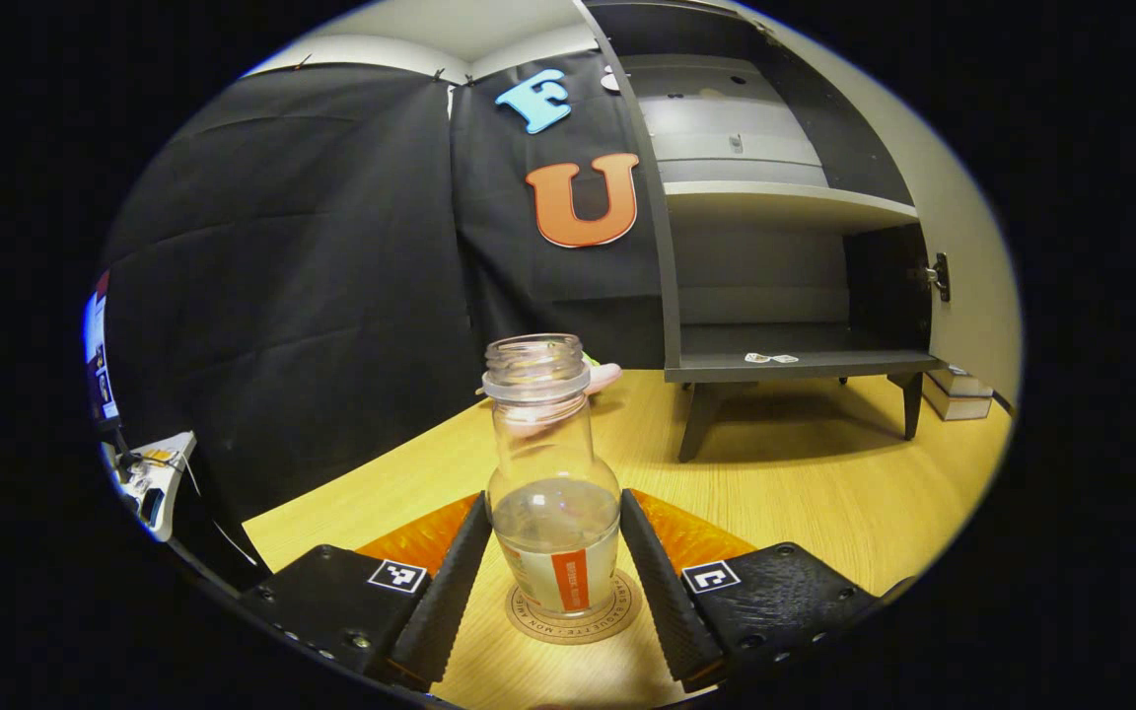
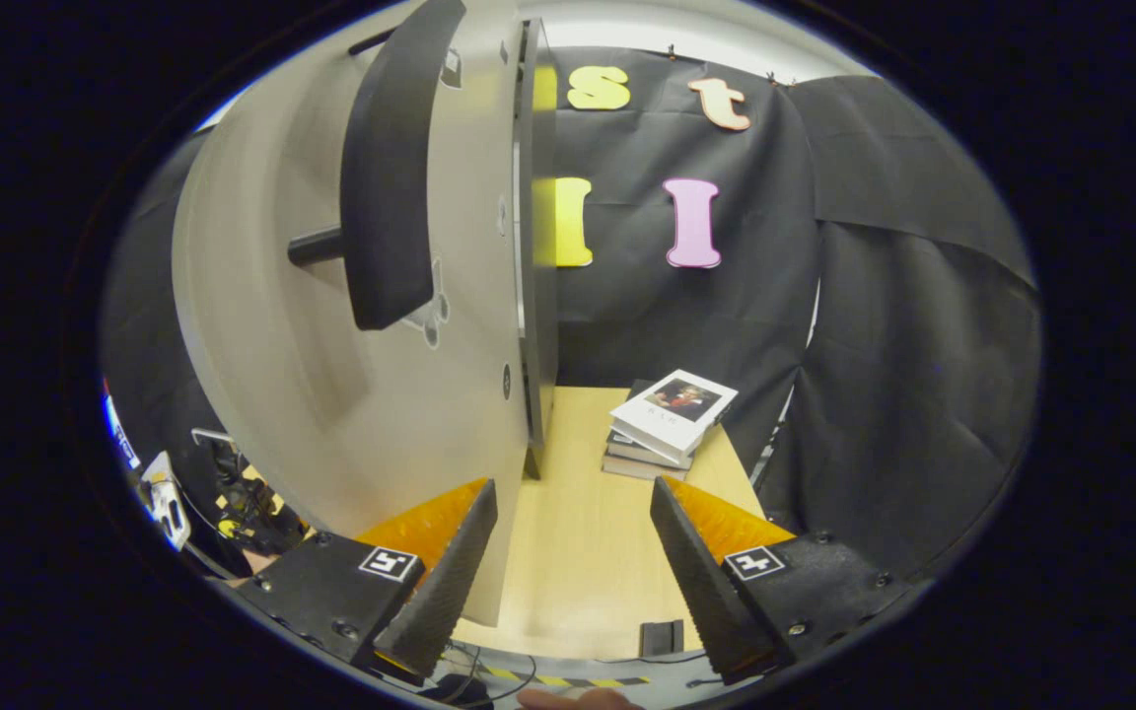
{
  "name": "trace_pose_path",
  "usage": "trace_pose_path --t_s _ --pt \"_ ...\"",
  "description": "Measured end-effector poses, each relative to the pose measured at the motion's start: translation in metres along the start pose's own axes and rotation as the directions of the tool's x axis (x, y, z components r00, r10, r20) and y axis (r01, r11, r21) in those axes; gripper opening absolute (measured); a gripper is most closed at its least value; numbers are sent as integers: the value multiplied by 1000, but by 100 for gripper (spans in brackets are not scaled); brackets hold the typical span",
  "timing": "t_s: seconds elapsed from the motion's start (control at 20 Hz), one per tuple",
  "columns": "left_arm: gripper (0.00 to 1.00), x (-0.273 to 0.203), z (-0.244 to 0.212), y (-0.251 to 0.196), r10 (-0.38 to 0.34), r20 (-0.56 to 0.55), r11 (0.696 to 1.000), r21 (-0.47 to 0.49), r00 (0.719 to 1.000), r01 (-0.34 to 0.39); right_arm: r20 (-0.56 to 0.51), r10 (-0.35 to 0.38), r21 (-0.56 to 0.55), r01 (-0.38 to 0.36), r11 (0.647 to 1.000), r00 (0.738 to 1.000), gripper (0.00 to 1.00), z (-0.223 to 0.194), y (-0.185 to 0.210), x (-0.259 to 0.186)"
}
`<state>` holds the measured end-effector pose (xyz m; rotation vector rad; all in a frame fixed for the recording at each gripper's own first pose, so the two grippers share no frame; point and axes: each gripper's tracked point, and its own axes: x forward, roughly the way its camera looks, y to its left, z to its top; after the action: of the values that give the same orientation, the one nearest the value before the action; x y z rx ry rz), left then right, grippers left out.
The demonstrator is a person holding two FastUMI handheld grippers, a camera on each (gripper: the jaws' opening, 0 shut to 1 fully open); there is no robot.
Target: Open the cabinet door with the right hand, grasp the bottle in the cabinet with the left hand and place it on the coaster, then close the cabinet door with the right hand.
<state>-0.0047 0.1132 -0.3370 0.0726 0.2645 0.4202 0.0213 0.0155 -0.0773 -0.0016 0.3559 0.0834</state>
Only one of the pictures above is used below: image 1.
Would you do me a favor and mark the pink plush toy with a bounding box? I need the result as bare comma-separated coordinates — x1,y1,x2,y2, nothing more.
477,340,623,440

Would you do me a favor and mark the beige cabinet door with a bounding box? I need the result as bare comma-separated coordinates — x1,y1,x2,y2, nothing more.
726,0,1023,405

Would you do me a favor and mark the round brown coaster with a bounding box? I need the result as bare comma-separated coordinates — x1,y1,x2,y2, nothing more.
505,570,644,646

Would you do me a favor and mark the white electronic device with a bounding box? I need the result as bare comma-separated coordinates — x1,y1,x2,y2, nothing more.
114,431,197,543

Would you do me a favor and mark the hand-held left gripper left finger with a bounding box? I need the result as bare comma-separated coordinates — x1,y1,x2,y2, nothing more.
238,491,493,691

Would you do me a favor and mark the black backdrop cloth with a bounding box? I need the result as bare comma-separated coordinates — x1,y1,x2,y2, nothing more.
95,49,673,583

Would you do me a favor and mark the stack of small white boxes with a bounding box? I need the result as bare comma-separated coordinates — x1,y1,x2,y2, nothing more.
921,365,995,422

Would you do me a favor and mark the computer monitor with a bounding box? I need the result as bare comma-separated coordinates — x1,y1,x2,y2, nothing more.
83,271,125,425

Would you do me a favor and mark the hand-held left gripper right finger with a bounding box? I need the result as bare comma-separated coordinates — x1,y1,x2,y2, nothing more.
619,488,889,691

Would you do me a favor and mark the dark grey cabinet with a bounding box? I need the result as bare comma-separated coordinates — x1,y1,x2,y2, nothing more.
573,0,954,464

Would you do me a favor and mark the clear glass bottle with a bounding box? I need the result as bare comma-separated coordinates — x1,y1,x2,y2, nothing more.
481,333,622,617

